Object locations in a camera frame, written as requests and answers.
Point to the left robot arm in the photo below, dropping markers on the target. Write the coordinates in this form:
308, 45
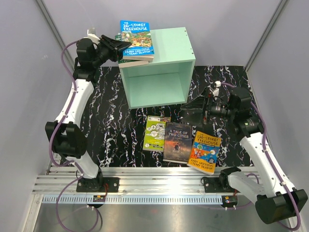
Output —
67, 143

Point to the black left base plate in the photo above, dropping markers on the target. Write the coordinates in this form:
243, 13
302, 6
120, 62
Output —
98, 185

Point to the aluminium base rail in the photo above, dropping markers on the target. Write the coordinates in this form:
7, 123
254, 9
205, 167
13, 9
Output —
175, 185

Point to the green 104-Storey Treehouse book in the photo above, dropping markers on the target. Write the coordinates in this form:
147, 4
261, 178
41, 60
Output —
128, 61

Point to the lime green book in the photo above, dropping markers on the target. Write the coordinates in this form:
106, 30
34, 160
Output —
155, 133

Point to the orange 130-Storey Treehouse book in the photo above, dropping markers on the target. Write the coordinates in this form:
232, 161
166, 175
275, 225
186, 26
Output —
204, 153

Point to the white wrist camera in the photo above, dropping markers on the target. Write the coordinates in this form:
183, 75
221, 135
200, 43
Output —
214, 88
91, 34

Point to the black marble pattern mat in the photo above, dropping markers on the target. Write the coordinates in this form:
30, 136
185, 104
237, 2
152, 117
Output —
115, 133

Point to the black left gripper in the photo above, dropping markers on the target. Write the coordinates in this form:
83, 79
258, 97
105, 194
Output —
113, 46

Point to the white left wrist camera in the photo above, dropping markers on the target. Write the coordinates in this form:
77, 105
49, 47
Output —
91, 34

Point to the dark Tale of Two Cities book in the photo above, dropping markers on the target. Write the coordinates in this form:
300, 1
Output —
177, 143

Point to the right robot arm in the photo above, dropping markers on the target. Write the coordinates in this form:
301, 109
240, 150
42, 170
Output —
276, 198

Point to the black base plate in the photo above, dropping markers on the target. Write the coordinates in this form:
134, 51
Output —
216, 185
98, 185

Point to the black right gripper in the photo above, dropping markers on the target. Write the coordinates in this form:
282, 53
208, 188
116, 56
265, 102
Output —
198, 106

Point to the mint green open box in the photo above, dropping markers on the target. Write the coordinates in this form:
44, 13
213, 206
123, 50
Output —
166, 80

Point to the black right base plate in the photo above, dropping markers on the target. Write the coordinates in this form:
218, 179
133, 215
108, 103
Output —
216, 185

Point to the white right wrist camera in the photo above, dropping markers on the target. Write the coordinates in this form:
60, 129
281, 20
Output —
214, 88

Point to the blue 26-Storey Treehouse book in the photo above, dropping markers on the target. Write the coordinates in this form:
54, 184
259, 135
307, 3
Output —
134, 27

